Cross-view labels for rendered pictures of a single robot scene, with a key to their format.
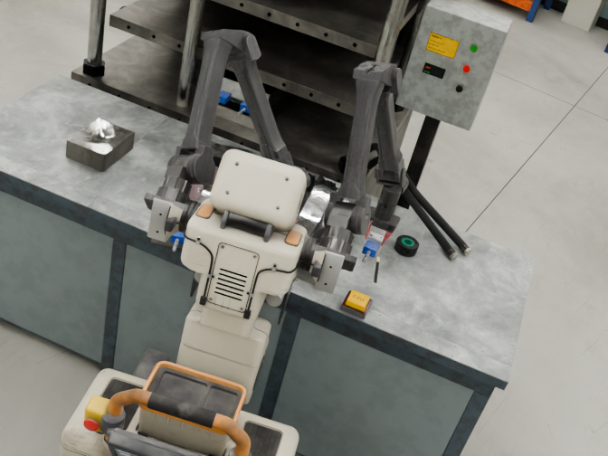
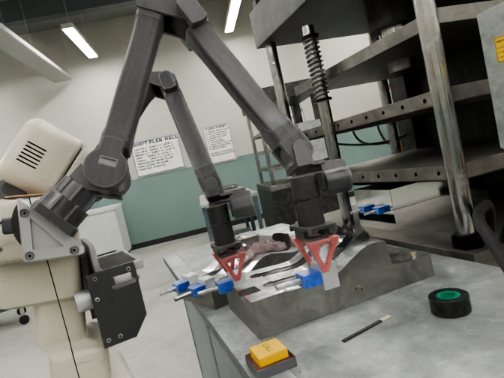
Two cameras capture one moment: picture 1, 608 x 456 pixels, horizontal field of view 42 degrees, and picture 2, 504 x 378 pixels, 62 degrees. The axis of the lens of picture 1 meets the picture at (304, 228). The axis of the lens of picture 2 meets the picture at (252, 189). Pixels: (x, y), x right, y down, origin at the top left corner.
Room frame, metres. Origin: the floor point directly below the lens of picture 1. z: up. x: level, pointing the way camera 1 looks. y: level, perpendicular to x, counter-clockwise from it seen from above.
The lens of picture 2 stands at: (1.54, -0.94, 1.21)
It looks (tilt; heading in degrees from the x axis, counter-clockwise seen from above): 4 degrees down; 61
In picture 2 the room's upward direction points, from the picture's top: 13 degrees counter-clockwise
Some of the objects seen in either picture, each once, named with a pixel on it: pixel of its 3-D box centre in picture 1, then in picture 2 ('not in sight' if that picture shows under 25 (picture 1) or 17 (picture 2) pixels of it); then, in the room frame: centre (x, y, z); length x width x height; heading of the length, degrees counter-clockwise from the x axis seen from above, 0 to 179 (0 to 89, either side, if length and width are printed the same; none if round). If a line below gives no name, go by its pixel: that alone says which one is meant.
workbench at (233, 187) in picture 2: not in sight; (229, 217); (4.11, 4.45, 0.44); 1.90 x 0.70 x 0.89; 67
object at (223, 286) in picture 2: not in sight; (221, 286); (1.96, 0.09, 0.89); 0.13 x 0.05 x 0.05; 168
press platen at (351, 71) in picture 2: not in sight; (410, 53); (3.26, 0.37, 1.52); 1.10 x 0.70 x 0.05; 78
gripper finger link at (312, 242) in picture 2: (382, 231); (319, 249); (2.06, -0.24, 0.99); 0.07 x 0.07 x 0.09; 78
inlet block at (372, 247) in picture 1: (369, 251); (304, 279); (2.02, -0.22, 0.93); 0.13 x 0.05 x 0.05; 168
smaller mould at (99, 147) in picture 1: (100, 144); (236, 245); (2.36, 0.77, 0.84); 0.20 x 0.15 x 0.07; 168
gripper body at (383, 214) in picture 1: (384, 211); (310, 215); (2.06, -0.22, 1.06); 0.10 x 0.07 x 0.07; 78
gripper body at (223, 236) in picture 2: not in sight; (223, 235); (2.00, 0.09, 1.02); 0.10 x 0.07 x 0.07; 78
